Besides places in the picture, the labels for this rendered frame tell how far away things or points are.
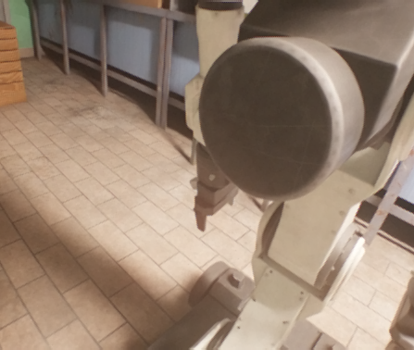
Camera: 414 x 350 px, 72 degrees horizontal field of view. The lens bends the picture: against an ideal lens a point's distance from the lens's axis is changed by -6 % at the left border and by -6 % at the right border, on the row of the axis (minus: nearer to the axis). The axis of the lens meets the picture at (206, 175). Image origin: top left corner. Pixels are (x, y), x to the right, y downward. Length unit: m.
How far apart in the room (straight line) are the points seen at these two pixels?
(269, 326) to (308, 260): 0.20
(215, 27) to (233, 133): 0.27
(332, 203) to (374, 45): 0.30
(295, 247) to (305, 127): 0.41
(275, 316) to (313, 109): 0.56
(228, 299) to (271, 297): 0.34
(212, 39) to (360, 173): 0.28
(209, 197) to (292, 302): 0.27
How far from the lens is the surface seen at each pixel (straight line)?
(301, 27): 0.25
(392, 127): 0.35
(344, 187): 0.46
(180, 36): 2.21
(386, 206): 1.64
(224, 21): 0.47
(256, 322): 0.72
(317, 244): 0.56
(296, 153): 0.20
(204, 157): 0.58
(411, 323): 0.57
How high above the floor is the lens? 1.02
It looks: 33 degrees down
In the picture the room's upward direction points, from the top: 9 degrees clockwise
